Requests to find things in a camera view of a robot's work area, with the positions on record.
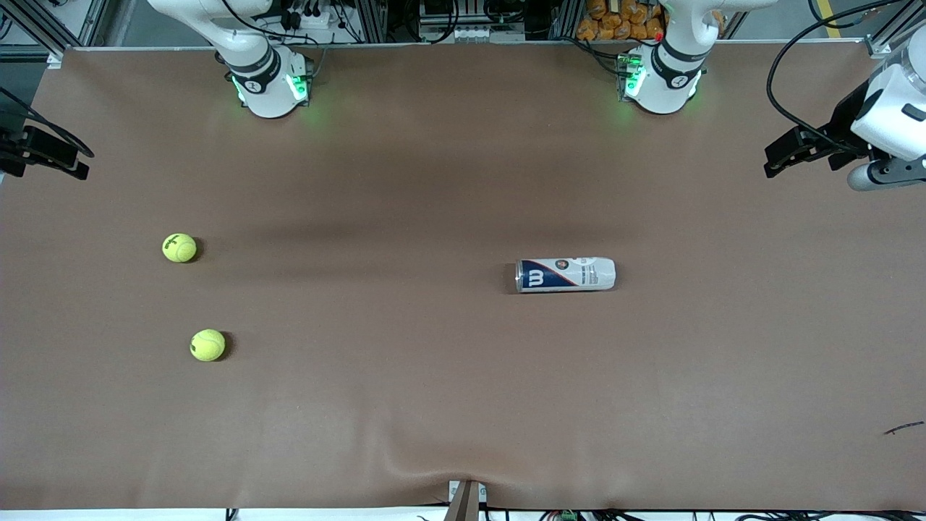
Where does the yellow tennis ball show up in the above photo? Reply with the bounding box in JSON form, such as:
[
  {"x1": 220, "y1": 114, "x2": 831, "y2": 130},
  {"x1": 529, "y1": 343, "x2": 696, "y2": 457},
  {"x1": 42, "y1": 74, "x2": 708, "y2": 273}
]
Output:
[
  {"x1": 190, "y1": 329, "x2": 226, "y2": 363},
  {"x1": 162, "y1": 232, "x2": 197, "y2": 263}
]

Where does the white blue tennis ball can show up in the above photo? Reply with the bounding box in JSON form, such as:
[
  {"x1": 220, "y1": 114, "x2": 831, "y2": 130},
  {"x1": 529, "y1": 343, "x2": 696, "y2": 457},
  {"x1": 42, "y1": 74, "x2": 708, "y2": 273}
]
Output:
[{"x1": 515, "y1": 257, "x2": 617, "y2": 294}]

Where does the orange packaged goods pile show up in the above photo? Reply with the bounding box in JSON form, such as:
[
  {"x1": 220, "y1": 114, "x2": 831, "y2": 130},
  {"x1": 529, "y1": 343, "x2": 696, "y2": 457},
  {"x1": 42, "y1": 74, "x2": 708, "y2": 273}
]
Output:
[{"x1": 577, "y1": 0, "x2": 666, "y2": 42}]

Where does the white power strip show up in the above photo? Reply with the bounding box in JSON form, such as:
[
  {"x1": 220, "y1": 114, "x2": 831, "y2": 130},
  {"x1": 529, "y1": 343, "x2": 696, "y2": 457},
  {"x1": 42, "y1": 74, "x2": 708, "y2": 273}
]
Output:
[{"x1": 279, "y1": 4, "x2": 362, "y2": 44}]

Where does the white terminal block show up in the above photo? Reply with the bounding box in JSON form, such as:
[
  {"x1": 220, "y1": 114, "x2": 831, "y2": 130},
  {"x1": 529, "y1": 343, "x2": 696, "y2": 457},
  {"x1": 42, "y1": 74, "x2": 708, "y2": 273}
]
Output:
[{"x1": 450, "y1": 25, "x2": 509, "y2": 43}]

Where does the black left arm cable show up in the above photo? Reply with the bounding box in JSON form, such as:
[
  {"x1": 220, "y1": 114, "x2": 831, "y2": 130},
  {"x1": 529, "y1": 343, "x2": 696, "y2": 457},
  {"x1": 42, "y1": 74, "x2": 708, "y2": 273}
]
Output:
[{"x1": 767, "y1": 0, "x2": 905, "y2": 156}]

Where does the aluminium corner frame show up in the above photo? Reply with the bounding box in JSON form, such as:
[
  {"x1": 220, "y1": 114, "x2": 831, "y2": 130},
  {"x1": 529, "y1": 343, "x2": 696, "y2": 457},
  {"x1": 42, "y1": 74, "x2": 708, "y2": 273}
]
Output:
[
  {"x1": 0, "y1": 0, "x2": 109, "y2": 64},
  {"x1": 865, "y1": 0, "x2": 926, "y2": 59}
]

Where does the aluminium frame post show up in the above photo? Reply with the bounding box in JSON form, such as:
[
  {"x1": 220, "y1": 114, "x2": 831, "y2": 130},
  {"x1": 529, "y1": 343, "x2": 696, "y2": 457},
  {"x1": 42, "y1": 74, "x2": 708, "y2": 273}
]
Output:
[
  {"x1": 550, "y1": 0, "x2": 579, "y2": 41},
  {"x1": 358, "y1": 0, "x2": 388, "y2": 43}
]

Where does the aluminium camera mount post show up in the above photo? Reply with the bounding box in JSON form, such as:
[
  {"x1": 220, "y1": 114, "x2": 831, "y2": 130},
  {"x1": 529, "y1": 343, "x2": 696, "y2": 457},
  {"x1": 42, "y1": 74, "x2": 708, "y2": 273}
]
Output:
[{"x1": 445, "y1": 479, "x2": 487, "y2": 521}]

